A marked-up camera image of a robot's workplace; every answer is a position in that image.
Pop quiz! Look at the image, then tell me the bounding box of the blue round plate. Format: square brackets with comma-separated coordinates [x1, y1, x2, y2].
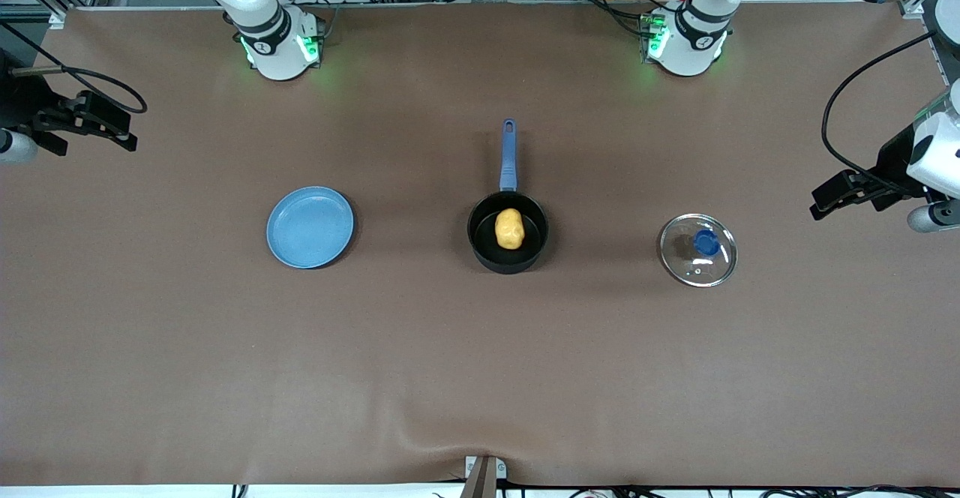
[266, 186, 356, 270]

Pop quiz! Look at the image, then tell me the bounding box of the glass lid with blue knob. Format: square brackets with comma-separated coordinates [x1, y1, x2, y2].
[658, 213, 740, 289]

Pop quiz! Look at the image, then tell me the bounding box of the brown table mat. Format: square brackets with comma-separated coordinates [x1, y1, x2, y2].
[0, 0, 960, 488]

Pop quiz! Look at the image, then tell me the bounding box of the metal table edge bracket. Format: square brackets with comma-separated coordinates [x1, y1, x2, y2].
[464, 454, 508, 498]

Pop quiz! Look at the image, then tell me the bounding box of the black pot with blue handle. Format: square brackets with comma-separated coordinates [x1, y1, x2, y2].
[466, 118, 551, 275]

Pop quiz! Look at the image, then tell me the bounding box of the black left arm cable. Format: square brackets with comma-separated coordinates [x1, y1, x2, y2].
[822, 29, 938, 188]

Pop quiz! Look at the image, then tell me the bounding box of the yellow potato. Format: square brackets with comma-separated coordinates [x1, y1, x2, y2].
[494, 208, 525, 252]

